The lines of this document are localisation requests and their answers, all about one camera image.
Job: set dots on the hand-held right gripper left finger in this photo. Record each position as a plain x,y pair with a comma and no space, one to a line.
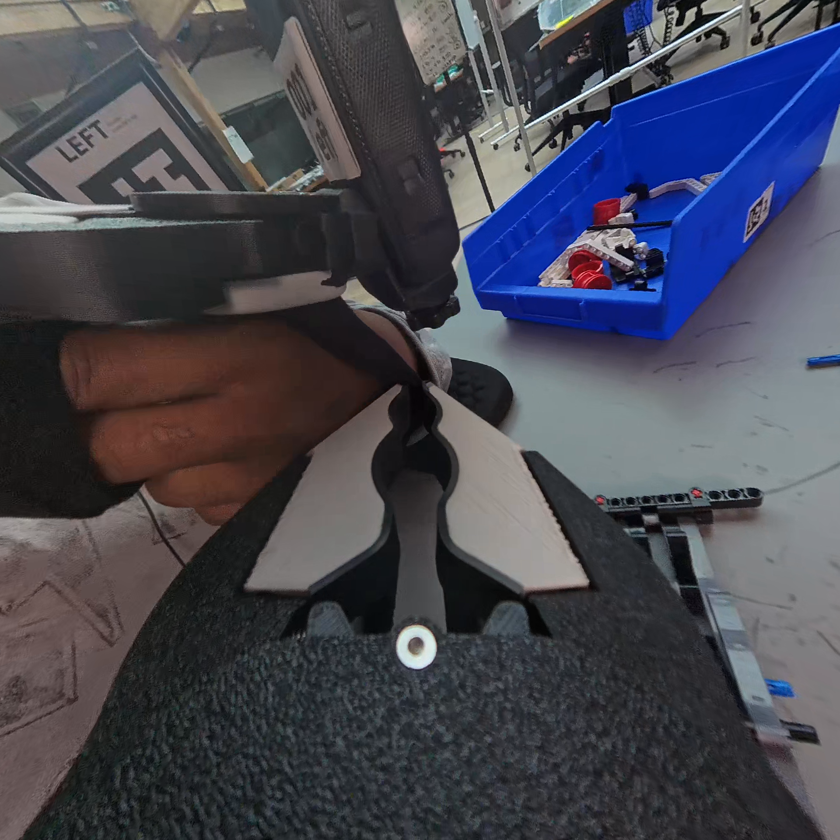
322,525

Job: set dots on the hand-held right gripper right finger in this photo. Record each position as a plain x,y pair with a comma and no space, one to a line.
512,525

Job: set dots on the grey toy brick chassis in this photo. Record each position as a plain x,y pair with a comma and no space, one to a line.
715,604

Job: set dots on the person's left forearm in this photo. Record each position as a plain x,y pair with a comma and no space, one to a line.
79,630

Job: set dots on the grey desk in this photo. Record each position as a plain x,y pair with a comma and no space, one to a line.
735,420

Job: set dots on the person's left hand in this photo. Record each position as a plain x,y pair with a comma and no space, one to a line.
223,394

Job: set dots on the heap of large toy panels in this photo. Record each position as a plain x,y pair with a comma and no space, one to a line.
604,256

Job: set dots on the blue plastic bin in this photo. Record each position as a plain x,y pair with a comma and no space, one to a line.
709,145

